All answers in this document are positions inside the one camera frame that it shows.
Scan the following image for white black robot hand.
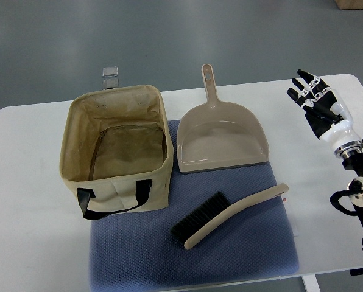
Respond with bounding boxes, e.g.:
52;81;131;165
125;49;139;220
287;69;363;159

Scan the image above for beige hand broom black bristles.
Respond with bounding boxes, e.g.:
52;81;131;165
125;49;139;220
171;183;289;250

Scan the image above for yellow fabric bag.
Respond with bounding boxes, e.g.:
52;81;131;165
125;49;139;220
59;85;174;220

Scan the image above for brown cardboard box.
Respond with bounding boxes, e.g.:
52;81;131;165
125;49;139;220
334;0;363;10

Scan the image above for beige plastic dustpan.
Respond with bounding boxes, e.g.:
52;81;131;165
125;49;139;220
177;64;269;173

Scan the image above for white table leg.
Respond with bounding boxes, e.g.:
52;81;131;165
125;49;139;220
301;274;321;292

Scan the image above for clear plastic clip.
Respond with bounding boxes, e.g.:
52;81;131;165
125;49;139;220
102;66;119;90

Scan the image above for blue textured mat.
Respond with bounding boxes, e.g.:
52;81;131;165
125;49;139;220
88;119;300;292

